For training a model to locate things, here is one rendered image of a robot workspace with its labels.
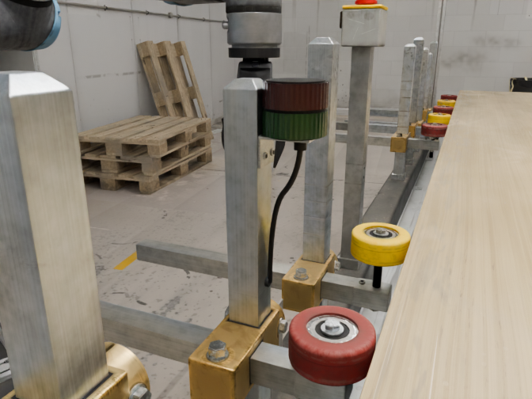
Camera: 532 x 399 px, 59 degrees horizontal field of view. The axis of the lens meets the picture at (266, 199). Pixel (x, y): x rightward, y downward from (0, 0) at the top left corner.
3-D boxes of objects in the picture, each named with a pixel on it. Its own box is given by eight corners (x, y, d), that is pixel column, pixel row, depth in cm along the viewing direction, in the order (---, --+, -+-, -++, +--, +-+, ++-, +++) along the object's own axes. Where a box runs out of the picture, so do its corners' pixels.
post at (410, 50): (392, 186, 166) (404, 43, 151) (393, 183, 169) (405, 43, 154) (401, 187, 165) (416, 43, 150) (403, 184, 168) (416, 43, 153)
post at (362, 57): (336, 267, 100) (348, 46, 86) (342, 257, 105) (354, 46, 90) (357, 271, 99) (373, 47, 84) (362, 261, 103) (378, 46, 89)
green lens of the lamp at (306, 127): (251, 136, 42) (251, 112, 41) (276, 126, 47) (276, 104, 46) (316, 142, 40) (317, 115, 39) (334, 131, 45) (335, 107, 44)
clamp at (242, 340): (189, 400, 46) (186, 357, 45) (247, 328, 58) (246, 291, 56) (241, 417, 44) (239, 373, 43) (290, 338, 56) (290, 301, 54)
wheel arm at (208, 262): (136, 264, 83) (134, 242, 81) (148, 256, 86) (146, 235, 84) (386, 318, 67) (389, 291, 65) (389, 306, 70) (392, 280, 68)
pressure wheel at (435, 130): (433, 153, 161) (437, 120, 157) (449, 159, 153) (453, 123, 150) (413, 155, 158) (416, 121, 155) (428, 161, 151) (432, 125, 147)
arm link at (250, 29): (281, 12, 59) (217, 12, 60) (281, 50, 61) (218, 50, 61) (283, 15, 66) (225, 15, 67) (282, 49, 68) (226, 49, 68)
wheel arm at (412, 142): (310, 142, 169) (310, 131, 168) (313, 141, 172) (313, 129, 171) (437, 153, 153) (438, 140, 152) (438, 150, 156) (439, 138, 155)
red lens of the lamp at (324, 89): (251, 108, 41) (251, 82, 40) (276, 101, 46) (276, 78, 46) (317, 112, 39) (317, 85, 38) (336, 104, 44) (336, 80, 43)
